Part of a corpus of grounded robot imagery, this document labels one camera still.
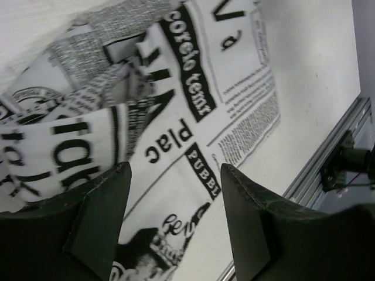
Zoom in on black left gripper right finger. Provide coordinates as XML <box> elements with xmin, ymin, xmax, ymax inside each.
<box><xmin>220</xmin><ymin>164</ymin><xmax>374</xmax><ymax>280</ymax></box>

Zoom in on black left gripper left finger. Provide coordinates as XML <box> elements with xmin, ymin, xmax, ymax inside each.
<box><xmin>1</xmin><ymin>162</ymin><xmax>132</xmax><ymax>280</ymax></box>

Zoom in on newspaper print trousers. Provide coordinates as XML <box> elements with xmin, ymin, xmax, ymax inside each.
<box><xmin>1</xmin><ymin>1</ymin><xmax>280</xmax><ymax>280</ymax></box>

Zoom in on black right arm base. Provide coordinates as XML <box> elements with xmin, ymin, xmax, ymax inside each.
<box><xmin>319</xmin><ymin>130</ymin><xmax>374</xmax><ymax>193</ymax></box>

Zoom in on aluminium rail frame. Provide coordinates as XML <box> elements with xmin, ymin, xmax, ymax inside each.
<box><xmin>221</xmin><ymin>97</ymin><xmax>374</xmax><ymax>280</ymax></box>

